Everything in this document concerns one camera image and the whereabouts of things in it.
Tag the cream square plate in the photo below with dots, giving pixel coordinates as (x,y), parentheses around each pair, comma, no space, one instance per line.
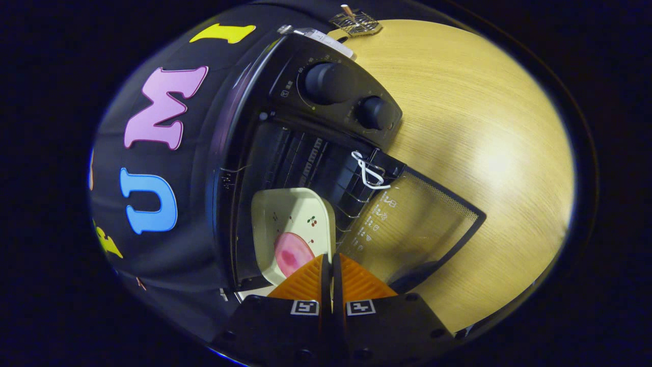
(285,209)

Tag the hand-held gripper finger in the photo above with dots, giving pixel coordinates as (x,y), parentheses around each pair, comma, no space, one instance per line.
(336,285)
(326,285)

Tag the pink ham slice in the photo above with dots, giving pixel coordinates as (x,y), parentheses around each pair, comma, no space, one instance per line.
(293,255)

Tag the black toaster oven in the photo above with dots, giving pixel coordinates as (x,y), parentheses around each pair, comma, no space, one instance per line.
(331,84)

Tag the brown tipped stick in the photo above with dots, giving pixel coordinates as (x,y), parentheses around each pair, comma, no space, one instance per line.
(348,10)

